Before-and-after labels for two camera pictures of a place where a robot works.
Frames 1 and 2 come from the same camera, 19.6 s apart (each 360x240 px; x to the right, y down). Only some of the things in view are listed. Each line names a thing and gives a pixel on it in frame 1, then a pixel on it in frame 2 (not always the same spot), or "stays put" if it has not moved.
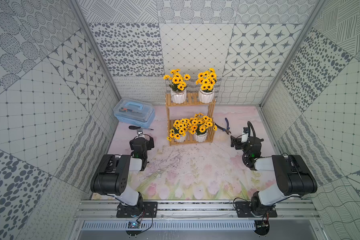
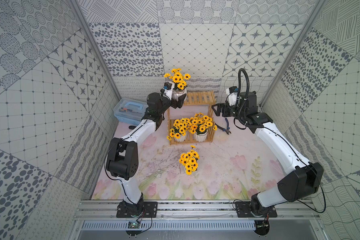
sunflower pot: (179, 131) stays put
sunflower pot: (207, 80) → (189, 160)
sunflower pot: (199, 124) stays put
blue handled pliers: (227, 131) stays put
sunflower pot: (178, 86) stays put
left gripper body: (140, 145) → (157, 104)
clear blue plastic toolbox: (135, 112) stays put
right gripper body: (242, 146) → (235, 111)
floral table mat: (217, 171) stays put
